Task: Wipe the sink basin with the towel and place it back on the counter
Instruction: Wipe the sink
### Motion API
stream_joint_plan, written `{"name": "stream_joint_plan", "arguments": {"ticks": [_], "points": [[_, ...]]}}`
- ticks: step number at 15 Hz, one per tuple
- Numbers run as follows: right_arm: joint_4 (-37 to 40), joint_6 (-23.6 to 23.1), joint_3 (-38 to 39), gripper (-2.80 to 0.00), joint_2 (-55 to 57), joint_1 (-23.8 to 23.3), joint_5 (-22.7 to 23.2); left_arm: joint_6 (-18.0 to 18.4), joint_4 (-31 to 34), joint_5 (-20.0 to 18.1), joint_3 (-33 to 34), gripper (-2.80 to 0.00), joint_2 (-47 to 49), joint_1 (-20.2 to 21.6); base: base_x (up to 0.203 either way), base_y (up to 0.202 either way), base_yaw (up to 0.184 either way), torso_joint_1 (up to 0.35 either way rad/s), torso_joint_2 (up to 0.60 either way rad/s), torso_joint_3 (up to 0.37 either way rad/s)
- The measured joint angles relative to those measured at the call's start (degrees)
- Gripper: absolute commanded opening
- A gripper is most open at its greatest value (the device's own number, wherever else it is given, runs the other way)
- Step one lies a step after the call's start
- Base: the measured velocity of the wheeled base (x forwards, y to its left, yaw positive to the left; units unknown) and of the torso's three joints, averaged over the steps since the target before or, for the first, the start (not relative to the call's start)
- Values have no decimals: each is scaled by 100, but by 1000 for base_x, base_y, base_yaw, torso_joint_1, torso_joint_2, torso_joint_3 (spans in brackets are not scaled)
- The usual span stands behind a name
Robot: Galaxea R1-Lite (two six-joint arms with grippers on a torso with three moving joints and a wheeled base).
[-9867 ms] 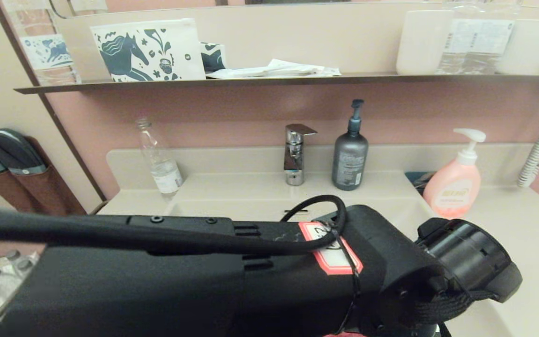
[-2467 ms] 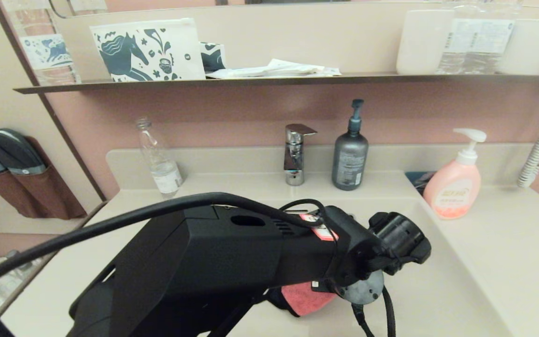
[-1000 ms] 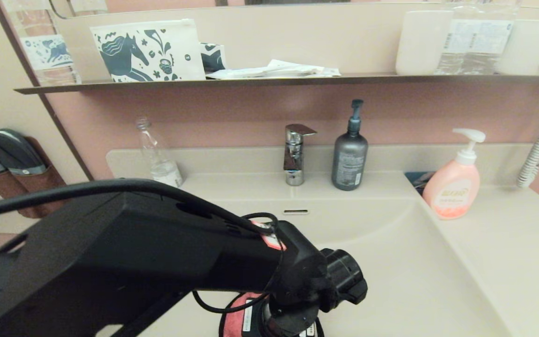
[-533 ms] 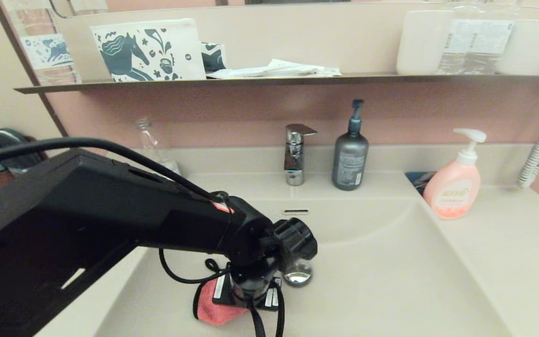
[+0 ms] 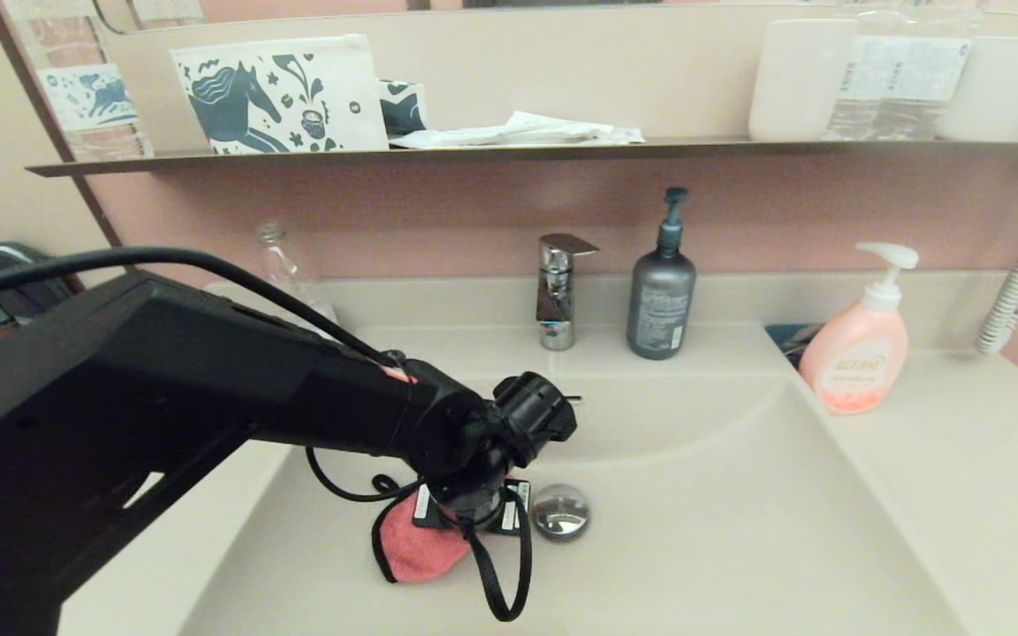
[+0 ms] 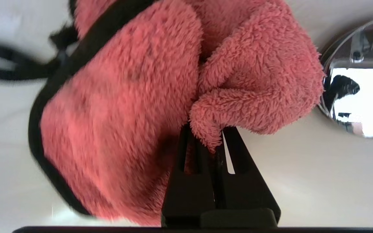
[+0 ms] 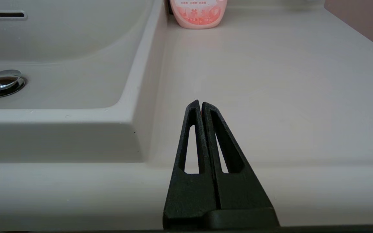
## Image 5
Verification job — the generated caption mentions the pink towel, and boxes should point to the pink towel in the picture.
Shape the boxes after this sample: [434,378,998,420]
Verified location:
[372,481,510,584]

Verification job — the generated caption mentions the chrome faucet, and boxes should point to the chrome faucet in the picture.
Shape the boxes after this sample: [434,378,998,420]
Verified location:
[536,233,600,352]

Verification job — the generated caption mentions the beige sink basin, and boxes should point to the beige sink basin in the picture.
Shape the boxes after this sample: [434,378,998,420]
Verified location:
[178,371,974,636]

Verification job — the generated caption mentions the chrome drain stopper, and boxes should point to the chrome drain stopper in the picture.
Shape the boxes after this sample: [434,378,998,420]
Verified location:
[531,483,592,541]

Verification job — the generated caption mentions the dark grey pump bottle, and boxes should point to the dark grey pump bottle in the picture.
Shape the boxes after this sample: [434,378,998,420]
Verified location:
[626,186,697,360]

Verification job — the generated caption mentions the clear empty plastic bottle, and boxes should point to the clear empty plastic bottle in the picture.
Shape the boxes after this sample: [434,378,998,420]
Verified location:
[254,221,338,323]

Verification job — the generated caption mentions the pink soap pump bottle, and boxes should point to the pink soap pump bottle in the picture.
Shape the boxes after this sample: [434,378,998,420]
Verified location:
[799,242,920,415]

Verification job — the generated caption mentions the white paper packets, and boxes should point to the white paper packets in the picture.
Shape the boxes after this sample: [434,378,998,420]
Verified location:
[390,110,645,148]

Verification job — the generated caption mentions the white horse print pouch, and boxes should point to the white horse print pouch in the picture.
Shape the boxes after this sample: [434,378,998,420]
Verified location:
[170,34,391,155]

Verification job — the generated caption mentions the clear labelled water bottle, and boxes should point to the clear labelled water bottle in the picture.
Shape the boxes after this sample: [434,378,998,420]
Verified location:
[825,0,975,142]

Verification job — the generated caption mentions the clear bottle horse label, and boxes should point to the clear bottle horse label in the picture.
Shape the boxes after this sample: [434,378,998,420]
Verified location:
[5,0,155,160]

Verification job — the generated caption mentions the dark metal wall shelf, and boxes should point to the dark metal wall shelf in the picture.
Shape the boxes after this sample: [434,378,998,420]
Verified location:
[27,139,1018,178]

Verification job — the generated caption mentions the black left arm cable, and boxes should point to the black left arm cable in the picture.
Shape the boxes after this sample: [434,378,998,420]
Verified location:
[0,246,535,623]

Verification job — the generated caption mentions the white cup without handle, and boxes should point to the white cup without handle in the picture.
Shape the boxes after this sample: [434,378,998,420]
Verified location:
[748,19,862,142]

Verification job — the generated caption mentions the white mug with handle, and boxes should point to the white mug with handle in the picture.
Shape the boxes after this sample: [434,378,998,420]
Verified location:
[945,35,1018,144]

